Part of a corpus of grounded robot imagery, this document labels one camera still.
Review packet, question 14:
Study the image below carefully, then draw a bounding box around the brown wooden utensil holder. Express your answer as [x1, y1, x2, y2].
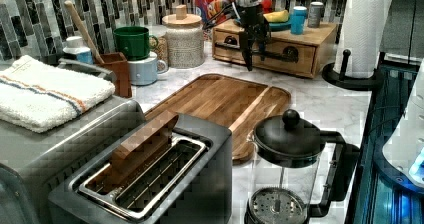
[96, 52, 132, 98]

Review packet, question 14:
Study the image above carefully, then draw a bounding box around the red apple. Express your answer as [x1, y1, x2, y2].
[261, 0, 272, 13]

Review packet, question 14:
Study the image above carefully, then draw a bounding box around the blue plate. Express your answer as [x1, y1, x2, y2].
[233, 19, 291, 32]

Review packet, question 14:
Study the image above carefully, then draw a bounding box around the white striped folded towel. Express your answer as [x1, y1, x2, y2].
[0, 55, 115, 133]

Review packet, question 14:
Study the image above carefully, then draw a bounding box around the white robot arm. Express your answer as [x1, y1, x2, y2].
[322, 0, 423, 192]

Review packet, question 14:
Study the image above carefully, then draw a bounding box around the green mug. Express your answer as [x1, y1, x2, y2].
[113, 26, 159, 61]

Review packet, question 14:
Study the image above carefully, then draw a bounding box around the wooden toast slice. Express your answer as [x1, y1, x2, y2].
[110, 110, 179, 176]

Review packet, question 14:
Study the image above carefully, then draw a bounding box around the paper towel roll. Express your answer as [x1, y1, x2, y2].
[333, 0, 392, 78]

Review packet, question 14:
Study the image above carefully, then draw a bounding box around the black paper towel holder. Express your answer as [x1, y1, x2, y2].
[322, 50, 384, 91]

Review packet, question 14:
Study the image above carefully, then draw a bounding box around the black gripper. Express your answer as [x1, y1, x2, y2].
[232, 0, 269, 71]

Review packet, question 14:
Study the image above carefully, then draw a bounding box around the stainless steel toaster oven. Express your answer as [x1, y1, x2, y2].
[1, 59, 144, 224]

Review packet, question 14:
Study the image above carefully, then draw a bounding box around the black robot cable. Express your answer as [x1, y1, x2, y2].
[202, 0, 238, 31]

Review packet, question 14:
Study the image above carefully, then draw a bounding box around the Froot Loops cereal box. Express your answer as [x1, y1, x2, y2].
[195, 0, 233, 30]

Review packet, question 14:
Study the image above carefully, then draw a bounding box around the light blue mug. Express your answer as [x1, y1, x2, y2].
[128, 52, 169, 86]

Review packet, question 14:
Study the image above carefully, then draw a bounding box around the blue shaker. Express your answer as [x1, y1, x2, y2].
[290, 6, 307, 35]

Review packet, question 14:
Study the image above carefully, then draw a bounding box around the ceramic jar with wooden lid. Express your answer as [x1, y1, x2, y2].
[162, 5, 205, 69]

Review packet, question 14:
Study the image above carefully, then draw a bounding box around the wooden drawer box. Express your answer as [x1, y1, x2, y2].
[212, 20, 338, 78]

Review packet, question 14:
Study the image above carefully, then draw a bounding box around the white and blue bottle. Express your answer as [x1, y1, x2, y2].
[63, 36, 93, 64]

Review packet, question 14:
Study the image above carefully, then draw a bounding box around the wooden spoon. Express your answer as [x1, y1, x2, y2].
[64, 0, 104, 64]

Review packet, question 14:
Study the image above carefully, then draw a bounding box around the grey metal shaker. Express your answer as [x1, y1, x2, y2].
[308, 2, 324, 28]

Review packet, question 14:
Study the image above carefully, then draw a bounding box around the black drawer handle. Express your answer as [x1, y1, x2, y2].
[214, 36, 299, 63]

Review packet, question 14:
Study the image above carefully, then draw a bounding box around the wooden cutting board tray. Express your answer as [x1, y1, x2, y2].
[145, 74, 291, 165]

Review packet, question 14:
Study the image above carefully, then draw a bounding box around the black two-slot toaster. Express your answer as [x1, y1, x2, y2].
[48, 114, 232, 224]

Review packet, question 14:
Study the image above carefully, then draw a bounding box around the glass french press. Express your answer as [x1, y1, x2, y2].
[244, 109, 360, 224]

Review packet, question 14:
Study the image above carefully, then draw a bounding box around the yellow banana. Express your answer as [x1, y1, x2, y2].
[264, 10, 290, 23]

